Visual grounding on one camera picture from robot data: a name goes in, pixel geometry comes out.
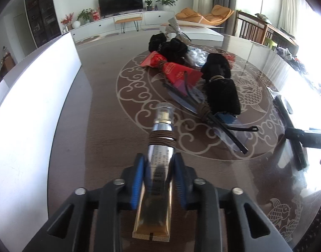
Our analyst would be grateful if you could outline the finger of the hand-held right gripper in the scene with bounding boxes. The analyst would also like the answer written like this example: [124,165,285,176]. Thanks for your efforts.
[285,128,321,149]

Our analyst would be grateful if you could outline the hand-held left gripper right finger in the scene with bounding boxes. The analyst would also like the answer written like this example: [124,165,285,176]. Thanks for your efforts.
[173,153,292,252]

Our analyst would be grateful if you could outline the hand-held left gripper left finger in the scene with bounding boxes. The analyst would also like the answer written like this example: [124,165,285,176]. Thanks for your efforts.
[21,154,146,252]

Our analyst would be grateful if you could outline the gold cosmetic tube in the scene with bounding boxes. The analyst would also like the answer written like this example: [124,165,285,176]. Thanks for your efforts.
[132,102,177,243]

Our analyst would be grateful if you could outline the long black bar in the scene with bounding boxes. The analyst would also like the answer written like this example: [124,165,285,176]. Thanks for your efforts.
[274,95,308,171]

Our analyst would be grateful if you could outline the brown rubber band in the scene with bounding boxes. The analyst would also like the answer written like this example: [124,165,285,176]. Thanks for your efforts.
[149,131,177,146]

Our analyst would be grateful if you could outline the clear plastic package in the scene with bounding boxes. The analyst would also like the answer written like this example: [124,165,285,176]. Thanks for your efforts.
[202,110,251,153]

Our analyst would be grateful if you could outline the black thin-framed glasses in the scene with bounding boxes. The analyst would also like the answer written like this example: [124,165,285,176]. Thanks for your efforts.
[214,114,258,154]

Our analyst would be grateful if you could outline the patterned dark cloth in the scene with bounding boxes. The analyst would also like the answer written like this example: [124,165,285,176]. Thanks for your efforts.
[294,189,321,252]

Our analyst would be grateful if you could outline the clear blue plastic sleeve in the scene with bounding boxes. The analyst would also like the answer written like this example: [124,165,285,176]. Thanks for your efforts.
[163,81,205,112]

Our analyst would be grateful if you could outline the basket of small items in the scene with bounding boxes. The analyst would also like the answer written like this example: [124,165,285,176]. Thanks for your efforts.
[277,47,299,62]

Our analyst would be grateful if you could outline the black bag with band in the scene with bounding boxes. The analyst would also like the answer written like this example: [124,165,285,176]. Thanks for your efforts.
[204,77,241,116]

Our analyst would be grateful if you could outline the large red foil packet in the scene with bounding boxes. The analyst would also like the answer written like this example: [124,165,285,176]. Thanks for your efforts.
[160,62,203,88]

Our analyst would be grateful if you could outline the brown wooden sideboard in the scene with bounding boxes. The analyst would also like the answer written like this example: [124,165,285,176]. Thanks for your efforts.
[263,22,300,51]

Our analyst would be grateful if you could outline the small red foil packet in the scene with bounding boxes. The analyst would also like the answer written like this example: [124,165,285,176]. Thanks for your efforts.
[140,51,167,69]

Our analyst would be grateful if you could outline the clear bag of white beads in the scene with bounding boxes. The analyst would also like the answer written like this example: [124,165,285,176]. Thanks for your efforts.
[187,48,211,67]

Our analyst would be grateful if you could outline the brown wooden chair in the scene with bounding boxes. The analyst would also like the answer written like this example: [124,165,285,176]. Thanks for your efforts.
[235,10,268,45]

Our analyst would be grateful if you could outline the black cloth bundle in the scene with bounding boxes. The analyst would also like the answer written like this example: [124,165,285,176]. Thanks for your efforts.
[160,39,188,65]

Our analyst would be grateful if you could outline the white sheer curtain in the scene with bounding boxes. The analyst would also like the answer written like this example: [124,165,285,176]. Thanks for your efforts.
[277,0,303,32]

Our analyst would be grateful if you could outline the black cloth bag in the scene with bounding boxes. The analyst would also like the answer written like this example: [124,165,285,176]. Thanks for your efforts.
[149,34,167,53]

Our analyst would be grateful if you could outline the wooden bench stool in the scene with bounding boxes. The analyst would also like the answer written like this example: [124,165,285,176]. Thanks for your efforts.
[115,16,143,33]

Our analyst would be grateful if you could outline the orange rocking chair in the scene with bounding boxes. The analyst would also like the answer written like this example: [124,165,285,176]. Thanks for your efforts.
[175,4,235,27]

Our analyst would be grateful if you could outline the white television cabinet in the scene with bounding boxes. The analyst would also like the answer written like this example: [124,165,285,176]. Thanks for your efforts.
[70,9,175,42]

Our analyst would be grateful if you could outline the bushy green potted plant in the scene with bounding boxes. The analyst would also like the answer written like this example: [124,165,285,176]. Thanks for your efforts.
[77,8,95,24]

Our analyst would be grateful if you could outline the red flowers in vase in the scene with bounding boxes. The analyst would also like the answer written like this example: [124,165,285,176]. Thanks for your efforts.
[61,13,75,32]

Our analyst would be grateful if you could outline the large potted green plant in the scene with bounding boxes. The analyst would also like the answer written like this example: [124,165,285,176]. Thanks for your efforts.
[155,0,178,11]

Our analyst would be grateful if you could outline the black flat television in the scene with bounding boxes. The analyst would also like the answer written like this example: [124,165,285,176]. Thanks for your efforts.
[98,0,144,17]

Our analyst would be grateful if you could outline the dark glass display cabinet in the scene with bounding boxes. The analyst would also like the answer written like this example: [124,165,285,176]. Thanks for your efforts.
[23,0,62,48]

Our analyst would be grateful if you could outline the black fuzzy hair tie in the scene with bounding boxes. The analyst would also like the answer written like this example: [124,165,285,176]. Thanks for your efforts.
[201,53,232,80]

